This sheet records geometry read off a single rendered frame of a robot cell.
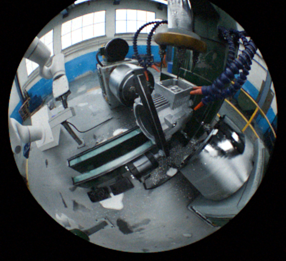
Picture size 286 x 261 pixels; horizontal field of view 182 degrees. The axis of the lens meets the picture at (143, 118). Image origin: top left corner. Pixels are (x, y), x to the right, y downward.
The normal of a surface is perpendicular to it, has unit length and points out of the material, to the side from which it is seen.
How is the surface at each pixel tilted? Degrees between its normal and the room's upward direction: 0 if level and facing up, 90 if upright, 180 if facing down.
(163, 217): 0
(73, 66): 90
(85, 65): 90
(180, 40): 90
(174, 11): 90
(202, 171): 69
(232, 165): 39
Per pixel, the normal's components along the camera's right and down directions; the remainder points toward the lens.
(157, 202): 0.00, -0.70
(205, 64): -0.83, 0.40
